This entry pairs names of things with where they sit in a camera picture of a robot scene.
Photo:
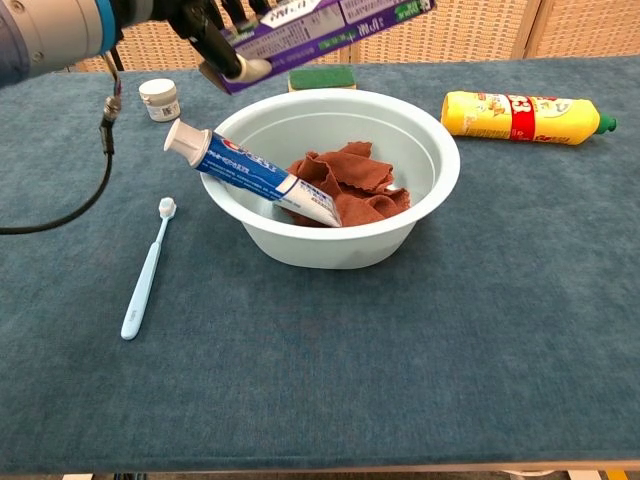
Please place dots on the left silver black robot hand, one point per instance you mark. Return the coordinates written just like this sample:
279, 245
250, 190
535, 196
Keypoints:
210, 35

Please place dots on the purple toothpaste box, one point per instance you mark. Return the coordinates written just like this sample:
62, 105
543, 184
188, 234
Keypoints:
310, 35

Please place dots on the blue white toothpaste tube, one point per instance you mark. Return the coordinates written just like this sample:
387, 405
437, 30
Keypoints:
235, 162

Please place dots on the brown microfiber cloth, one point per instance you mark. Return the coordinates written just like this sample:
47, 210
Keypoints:
360, 185

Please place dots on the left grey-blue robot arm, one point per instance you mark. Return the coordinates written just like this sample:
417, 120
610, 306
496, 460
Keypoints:
50, 35

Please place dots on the small white jar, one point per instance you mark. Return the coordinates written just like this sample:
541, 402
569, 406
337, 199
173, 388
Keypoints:
159, 100

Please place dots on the green yellow sponge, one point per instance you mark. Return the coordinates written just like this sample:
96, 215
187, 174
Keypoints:
320, 79

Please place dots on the light blue plastic basin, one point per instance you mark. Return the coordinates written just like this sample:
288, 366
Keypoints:
325, 245

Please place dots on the light blue toothbrush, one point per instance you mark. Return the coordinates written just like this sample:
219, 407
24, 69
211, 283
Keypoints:
145, 280

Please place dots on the wicker folding screen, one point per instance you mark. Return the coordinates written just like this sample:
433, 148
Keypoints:
475, 30

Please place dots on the yellow detergent bottle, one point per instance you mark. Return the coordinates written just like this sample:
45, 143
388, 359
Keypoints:
500, 117

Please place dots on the dark blue table mat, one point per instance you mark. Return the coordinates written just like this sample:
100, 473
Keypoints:
350, 375

